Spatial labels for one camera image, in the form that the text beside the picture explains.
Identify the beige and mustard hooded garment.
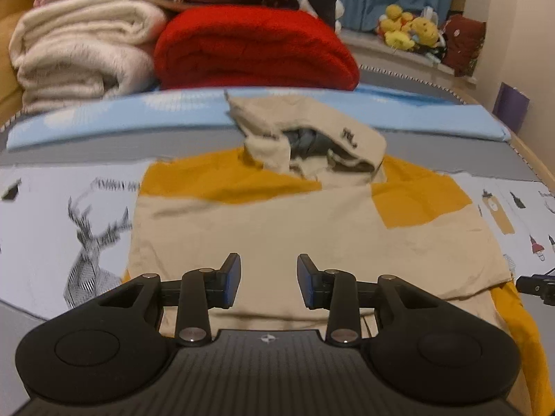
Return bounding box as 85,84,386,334
125,94,554,415

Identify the light blue folded sheet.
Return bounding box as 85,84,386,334
6,85,511,150

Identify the red folded blanket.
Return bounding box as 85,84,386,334
153,6,359,91

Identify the dark red cushion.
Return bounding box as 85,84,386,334
442,14,486,77

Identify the cream folded blanket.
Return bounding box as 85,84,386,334
8,0,168,114

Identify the small yellow plush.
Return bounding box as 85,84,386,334
377,4,416,52

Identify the yellow bear plush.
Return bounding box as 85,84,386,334
409,17,439,47

